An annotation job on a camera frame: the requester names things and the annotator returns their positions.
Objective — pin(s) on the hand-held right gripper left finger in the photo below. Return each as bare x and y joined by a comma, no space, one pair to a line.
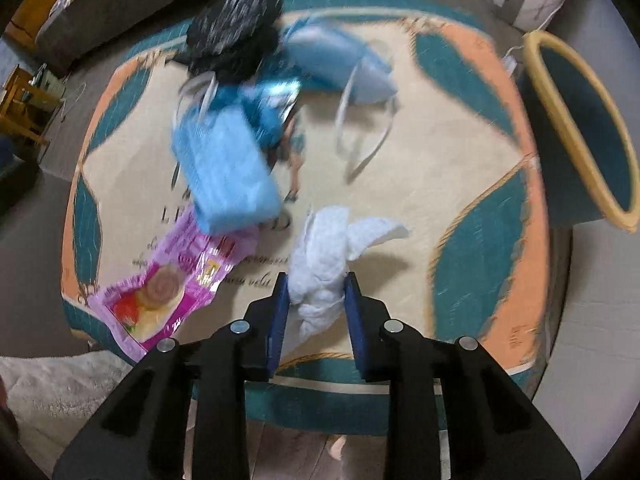
220,400

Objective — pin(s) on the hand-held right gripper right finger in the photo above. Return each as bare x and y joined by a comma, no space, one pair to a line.
425,400

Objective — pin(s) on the white tissue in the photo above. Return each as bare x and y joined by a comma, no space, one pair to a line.
320,260

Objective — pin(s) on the blue glove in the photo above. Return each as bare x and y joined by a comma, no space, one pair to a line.
270,120

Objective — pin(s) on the teal bin with yellow rim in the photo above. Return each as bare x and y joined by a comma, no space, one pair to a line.
580,110

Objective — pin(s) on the pink snack wrapper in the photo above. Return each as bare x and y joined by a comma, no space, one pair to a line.
165,285

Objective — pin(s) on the white fluffy rug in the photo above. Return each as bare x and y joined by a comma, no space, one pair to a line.
55,400

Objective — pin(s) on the light blue tissue pack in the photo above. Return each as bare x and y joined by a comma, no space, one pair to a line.
225,175

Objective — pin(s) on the teal orange patterned mat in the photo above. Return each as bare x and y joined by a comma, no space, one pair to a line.
450,125

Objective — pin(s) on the white power adapter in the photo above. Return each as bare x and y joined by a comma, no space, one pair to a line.
512,59

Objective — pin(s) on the wooden nightstand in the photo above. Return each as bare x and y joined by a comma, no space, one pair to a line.
22,105

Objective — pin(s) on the blue face mask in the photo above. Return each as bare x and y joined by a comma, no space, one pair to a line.
330,55

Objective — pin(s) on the pale green container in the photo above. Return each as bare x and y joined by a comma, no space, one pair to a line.
50,82

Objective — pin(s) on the black plastic bag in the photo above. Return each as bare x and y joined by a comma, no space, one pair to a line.
230,25

